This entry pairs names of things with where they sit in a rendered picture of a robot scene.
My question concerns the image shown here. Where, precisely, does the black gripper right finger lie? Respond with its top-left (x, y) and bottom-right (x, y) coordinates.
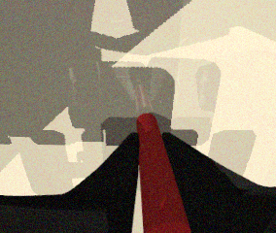
top-left (162, 132), bottom-right (276, 233)

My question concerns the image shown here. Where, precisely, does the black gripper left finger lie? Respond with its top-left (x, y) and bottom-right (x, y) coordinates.
top-left (0, 132), bottom-right (139, 233)

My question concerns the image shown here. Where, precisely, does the dark red peg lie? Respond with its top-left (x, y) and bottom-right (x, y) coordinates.
top-left (137, 113), bottom-right (191, 233)

